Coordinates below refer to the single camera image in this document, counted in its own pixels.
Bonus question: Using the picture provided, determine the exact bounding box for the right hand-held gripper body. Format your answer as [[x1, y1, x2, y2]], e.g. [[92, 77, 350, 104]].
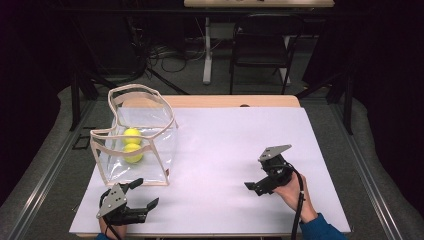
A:
[[257, 143, 295, 188]]

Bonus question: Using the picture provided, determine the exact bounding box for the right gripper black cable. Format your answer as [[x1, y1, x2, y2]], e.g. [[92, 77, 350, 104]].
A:
[[289, 165, 306, 240]]

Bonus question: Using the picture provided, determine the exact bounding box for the black chair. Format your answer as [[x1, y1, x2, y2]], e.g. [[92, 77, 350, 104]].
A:
[[229, 13, 306, 96]]

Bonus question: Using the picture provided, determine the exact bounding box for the black metal stand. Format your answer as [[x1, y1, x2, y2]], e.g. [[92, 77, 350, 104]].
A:
[[294, 73, 355, 136], [69, 71, 101, 132]]

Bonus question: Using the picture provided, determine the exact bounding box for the wooden table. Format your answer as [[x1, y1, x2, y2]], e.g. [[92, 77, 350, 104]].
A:
[[69, 94, 352, 239]]

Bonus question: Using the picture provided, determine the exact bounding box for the clear bag with beige trim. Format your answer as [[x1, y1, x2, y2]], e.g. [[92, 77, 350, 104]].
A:
[[89, 82, 180, 187]]

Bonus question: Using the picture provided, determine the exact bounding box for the white-legged desk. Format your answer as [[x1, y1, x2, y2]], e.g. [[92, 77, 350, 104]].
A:
[[183, 0, 335, 85]]

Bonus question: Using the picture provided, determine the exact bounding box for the yellow tennis ball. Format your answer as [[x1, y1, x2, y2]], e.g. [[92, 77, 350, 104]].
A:
[[123, 143, 145, 164], [122, 127, 143, 146]]

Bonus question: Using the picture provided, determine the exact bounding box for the dark curtain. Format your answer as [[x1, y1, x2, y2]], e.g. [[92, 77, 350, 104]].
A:
[[0, 0, 73, 204], [333, 0, 424, 214]]

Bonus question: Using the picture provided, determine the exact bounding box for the white table mat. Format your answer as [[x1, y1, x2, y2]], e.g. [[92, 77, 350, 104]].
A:
[[69, 106, 352, 235]]

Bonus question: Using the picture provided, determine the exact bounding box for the person's right hand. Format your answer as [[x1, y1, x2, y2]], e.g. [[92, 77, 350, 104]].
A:
[[272, 171, 319, 224]]

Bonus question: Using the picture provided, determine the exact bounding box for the bundle of floor cables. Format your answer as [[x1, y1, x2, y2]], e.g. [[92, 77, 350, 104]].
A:
[[146, 41, 208, 74]]

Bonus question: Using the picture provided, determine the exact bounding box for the small black frame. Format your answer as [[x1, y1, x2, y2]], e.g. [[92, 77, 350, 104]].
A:
[[71, 133, 92, 151]]

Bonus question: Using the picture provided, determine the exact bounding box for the person's left hand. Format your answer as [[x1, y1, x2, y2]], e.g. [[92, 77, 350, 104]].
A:
[[98, 216, 128, 240]]

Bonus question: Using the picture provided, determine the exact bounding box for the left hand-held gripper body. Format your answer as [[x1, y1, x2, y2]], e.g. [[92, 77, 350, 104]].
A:
[[96, 182, 149, 226]]

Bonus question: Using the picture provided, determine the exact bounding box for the metal floor rail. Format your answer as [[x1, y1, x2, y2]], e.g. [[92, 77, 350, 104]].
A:
[[328, 99, 405, 240], [6, 99, 98, 240]]

